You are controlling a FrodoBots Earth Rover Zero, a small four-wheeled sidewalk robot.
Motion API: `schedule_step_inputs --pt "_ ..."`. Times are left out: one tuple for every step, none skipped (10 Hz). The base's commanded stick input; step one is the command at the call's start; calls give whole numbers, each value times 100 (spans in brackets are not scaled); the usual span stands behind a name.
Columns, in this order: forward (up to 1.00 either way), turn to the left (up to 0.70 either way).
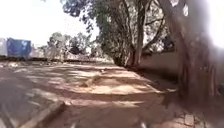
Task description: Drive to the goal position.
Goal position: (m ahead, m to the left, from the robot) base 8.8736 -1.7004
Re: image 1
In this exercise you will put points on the leafy forked tree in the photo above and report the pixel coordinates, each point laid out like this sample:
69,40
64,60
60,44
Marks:
138,43

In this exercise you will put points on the group of trees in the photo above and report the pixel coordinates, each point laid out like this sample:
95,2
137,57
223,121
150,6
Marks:
68,43

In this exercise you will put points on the robot's own part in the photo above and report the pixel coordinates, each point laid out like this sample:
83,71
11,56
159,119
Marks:
143,125
72,126

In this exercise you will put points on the low green hedge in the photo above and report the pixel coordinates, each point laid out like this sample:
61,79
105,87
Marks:
33,59

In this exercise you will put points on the thick tree trunk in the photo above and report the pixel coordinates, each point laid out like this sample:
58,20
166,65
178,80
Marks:
191,66

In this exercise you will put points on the pale stone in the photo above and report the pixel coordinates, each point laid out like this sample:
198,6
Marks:
189,119

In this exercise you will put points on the blue structure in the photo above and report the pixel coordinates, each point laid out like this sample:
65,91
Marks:
18,48

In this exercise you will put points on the pale boundary wall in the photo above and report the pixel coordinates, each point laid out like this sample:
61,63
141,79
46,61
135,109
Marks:
160,61

